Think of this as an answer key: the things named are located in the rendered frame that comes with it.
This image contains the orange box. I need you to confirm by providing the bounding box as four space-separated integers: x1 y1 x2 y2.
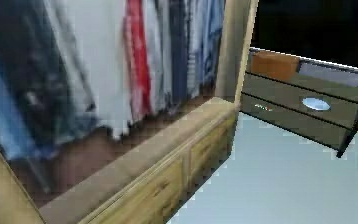
250 50 301 82

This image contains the light blue hanging garment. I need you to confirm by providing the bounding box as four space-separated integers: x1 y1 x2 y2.
0 49 38 162

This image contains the small red green object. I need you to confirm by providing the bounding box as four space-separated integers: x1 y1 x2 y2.
254 103 274 112

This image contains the white hanging garment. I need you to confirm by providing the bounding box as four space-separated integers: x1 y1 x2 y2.
43 0 133 140

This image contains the grey shelf unit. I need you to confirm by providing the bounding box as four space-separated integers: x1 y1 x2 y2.
239 47 358 159

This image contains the light wooden wardrobe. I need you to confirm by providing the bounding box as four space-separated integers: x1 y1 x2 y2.
0 0 260 224

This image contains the black hanging garment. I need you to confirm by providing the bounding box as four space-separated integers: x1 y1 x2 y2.
0 0 98 148

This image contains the dark navy hanging garment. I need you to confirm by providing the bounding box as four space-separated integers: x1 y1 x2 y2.
168 0 190 105

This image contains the red hanging garment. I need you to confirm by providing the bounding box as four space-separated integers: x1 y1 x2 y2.
122 0 153 122

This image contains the grey flat box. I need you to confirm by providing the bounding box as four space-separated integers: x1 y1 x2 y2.
298 61 358 88

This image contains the blue patterned hanging garment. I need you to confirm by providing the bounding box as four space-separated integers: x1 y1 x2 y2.
186 0 226 98

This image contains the white oval bowl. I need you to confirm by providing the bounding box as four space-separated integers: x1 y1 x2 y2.
301 96 332 112

